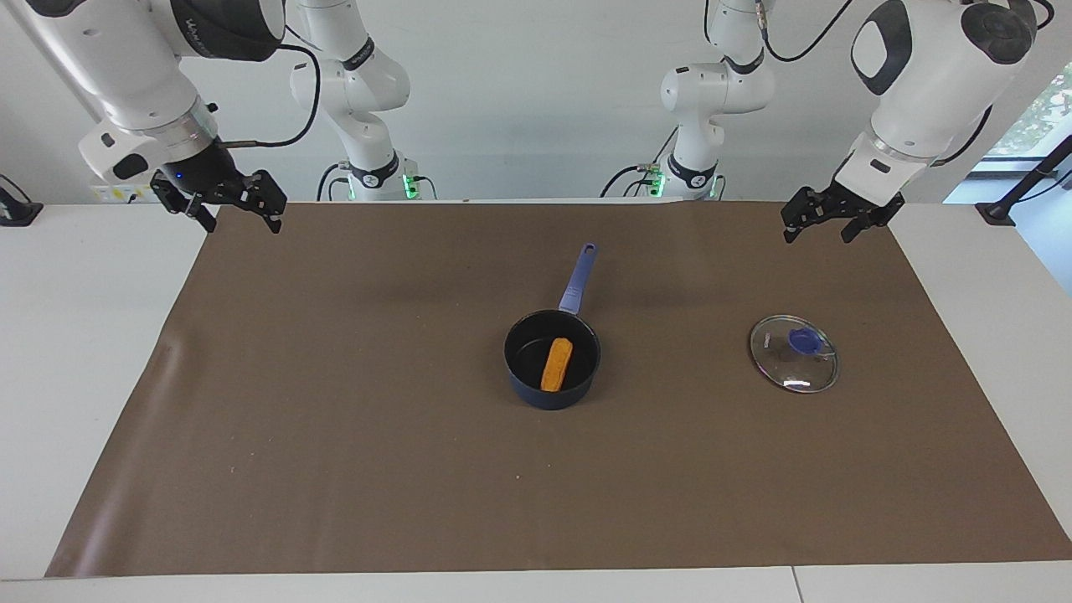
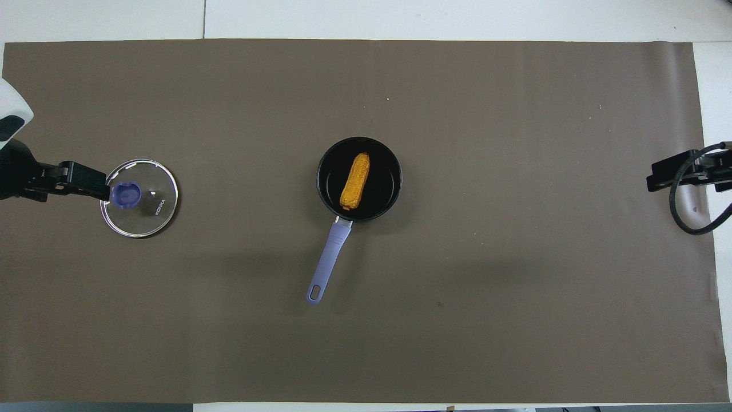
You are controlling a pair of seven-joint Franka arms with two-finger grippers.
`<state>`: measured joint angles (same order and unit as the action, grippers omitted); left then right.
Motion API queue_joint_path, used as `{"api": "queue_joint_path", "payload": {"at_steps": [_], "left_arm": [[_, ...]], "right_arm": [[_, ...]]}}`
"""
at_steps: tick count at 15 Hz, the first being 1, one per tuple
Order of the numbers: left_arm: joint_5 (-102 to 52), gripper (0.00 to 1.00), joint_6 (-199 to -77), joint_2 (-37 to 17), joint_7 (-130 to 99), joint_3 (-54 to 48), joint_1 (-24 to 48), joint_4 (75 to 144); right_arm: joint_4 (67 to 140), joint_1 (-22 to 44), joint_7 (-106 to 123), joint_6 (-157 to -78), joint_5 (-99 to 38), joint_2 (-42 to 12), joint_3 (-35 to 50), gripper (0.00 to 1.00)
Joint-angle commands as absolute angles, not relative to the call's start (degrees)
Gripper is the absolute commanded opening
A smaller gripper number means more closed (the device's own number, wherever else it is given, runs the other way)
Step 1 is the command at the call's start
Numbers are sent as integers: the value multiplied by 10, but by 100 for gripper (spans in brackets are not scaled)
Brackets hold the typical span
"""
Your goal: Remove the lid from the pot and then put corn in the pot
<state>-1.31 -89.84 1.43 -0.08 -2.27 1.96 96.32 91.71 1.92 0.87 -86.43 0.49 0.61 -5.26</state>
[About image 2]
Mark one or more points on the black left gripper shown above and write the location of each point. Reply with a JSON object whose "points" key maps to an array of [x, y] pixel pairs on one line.
{"points": [[23, 174]]}

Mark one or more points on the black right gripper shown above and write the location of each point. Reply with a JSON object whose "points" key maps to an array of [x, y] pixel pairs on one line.
{"points": [[717, 171]]}

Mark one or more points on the glass lid with purple knob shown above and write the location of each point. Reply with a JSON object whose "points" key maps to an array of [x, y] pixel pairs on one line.
{"points": [[151, 206]]}

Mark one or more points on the yellow corn cob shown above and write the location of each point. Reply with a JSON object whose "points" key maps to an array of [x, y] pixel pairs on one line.
{"points": [[354, 182]]}

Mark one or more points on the brown table mat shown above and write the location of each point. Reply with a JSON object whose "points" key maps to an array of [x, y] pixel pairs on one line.
{"points": [[457, 320]]}

